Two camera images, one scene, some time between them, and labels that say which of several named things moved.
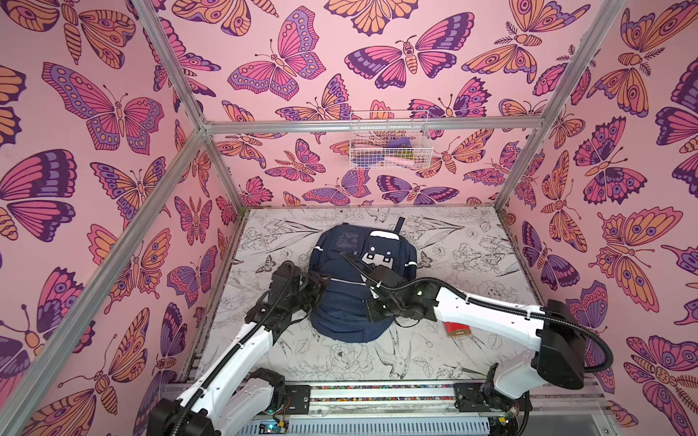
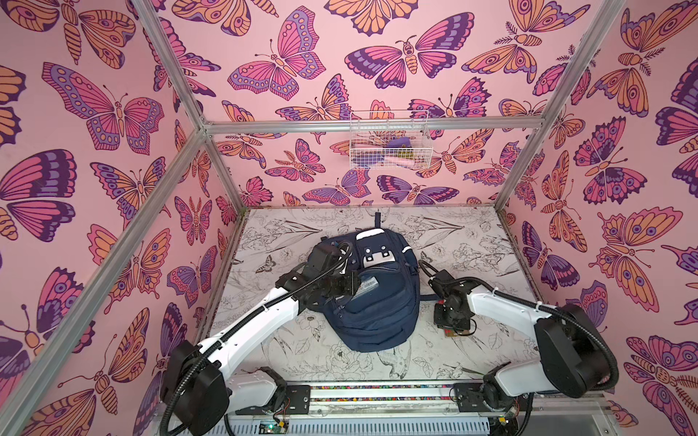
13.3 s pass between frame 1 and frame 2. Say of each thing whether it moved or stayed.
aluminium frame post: stayed
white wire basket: stayed
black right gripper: moved
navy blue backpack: moved
